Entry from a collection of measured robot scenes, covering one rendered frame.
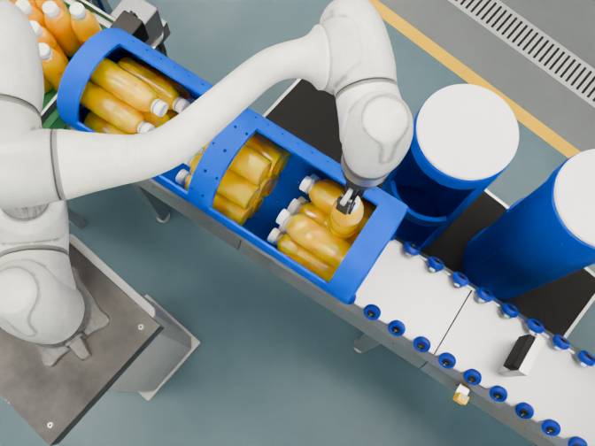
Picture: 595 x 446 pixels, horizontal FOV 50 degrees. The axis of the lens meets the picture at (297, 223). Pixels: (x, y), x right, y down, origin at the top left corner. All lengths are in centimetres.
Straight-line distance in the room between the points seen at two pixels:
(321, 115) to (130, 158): 187
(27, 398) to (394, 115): 112
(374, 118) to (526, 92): 224
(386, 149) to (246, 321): 178
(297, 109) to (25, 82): 187
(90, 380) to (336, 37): 101
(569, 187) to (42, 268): 131
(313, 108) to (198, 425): 136
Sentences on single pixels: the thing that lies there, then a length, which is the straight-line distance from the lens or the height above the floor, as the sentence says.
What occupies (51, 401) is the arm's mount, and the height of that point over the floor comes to 105.
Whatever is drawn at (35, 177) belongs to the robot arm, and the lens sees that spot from 91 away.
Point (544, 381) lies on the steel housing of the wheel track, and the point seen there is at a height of 93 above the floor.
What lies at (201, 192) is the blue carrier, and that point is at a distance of 154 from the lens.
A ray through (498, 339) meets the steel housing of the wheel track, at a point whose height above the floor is 93.
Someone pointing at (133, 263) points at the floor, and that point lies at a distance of 275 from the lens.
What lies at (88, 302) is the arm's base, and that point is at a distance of 164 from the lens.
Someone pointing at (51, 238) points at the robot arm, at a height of 124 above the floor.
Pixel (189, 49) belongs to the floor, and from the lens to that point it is 306.
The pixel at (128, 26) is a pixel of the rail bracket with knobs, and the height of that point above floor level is 100.
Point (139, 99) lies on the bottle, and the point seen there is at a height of 118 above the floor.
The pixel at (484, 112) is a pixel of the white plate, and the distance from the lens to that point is 184.
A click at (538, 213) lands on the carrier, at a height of 93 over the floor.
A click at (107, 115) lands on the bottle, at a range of 170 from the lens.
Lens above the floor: 263
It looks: 75 degrees down
